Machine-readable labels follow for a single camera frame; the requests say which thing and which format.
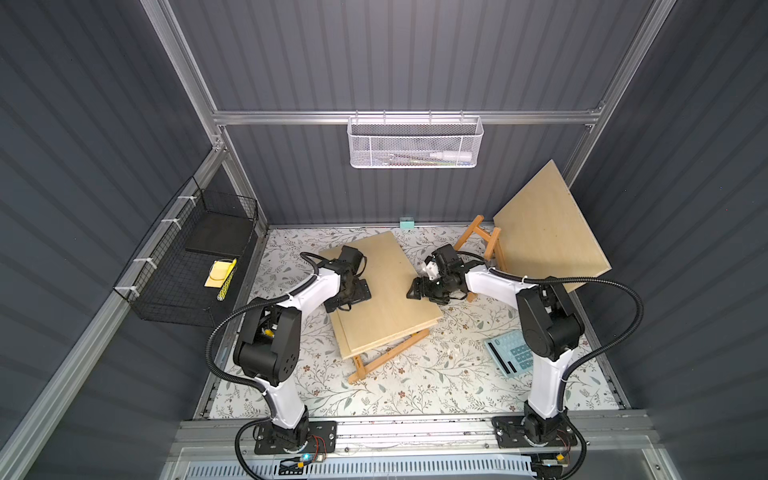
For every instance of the plywood board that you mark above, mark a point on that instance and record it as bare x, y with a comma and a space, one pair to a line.
388, 317
544, 233

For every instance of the yellow sticky note pad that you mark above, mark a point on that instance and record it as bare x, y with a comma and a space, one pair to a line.
219, 272

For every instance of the wooden easel under boards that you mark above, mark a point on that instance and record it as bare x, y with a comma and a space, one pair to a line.
363, 370

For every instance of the teal calculator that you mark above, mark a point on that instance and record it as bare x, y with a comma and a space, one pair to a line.
510, 353

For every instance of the small teal block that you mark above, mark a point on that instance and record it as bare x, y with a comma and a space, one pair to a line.
406, 223

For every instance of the white marker in basket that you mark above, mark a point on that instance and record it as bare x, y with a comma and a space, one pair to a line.
452, 157

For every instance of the white wire mesh basket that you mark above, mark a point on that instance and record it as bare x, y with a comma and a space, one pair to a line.
405, 141

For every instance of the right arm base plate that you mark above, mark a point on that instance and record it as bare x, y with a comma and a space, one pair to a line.
530, 431

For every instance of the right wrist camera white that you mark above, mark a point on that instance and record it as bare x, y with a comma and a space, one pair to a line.
430, 269

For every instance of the aluminium rail at front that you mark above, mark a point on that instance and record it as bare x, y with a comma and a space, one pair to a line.
453, 433

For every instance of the black wire wall basket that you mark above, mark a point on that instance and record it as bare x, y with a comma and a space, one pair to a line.
165, 281

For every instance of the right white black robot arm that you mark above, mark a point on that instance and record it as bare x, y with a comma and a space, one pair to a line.
550, 327

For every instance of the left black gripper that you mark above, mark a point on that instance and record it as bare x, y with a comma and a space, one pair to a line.
355, 288

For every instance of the yellow green pen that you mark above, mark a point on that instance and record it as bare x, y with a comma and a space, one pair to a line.
221, 296

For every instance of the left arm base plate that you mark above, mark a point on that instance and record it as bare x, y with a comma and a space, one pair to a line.
307, 437

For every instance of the floral patterned table mat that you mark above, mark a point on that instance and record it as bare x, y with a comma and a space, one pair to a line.
449, 372

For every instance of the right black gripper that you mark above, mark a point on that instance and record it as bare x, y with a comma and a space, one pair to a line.
423, 287

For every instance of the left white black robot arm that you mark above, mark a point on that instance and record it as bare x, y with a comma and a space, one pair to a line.
267, 348

